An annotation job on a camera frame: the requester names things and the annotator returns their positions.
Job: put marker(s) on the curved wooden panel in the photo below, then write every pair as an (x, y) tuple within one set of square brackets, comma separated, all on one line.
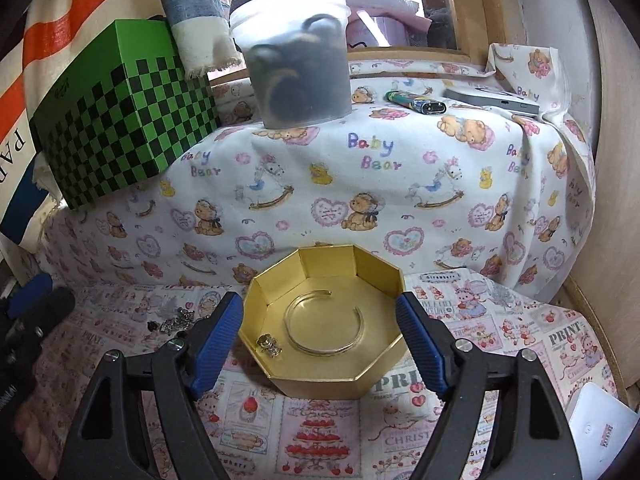
[(612, 160)]

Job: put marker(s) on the small silver jewelry pile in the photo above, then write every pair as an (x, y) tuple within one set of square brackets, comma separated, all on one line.
[(177, 321)]

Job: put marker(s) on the orange striped white bag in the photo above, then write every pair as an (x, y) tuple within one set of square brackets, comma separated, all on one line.
[(65, 5)]

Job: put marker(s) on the flat silver device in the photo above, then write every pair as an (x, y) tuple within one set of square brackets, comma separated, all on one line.
[(492, 101)]

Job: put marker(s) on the gold octagonal box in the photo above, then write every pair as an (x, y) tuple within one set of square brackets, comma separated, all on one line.
[(350, 280)]

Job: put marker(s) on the small silver charm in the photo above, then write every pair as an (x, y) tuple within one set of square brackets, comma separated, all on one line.
[(269, 346)]

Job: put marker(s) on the colourful lighter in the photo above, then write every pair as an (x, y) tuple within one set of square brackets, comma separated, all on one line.
[(415, 102)]

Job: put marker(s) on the translucent plastic tub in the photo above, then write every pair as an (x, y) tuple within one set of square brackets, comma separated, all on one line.
[(300, 70)]

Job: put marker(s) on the white card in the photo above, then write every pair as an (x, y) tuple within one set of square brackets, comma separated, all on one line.
[(600, 425)]

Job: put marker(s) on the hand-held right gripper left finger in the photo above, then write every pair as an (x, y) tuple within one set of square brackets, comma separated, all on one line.
[(218, 345)]

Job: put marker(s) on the wooden window frame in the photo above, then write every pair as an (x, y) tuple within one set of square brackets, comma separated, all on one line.
[(480, 10)]

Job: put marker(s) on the pink cloth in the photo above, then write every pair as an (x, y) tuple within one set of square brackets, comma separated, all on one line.
[(385, 15)]

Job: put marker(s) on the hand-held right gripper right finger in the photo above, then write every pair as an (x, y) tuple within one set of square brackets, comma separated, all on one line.
[(421, 347)]

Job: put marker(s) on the blue white striped cloth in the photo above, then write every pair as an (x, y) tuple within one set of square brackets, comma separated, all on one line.
[(195, 15)]

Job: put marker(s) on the bear printed cloth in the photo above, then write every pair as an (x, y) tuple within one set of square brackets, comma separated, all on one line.
[(400, 200)]

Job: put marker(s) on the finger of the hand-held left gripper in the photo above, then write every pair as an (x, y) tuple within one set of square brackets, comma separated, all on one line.
[(50, 307), (29, 294)]

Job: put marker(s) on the silver bangle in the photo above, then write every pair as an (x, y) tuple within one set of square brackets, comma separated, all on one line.
[(300, 347)]

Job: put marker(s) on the green black checkered box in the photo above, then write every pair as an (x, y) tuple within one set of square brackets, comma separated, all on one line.
[(135, 125)]

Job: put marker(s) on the person's left hand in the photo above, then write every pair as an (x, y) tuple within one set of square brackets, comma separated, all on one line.
[(35, 445)]

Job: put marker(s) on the strawberry printed cloth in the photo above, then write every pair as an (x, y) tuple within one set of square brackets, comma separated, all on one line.
[(320, 435)]

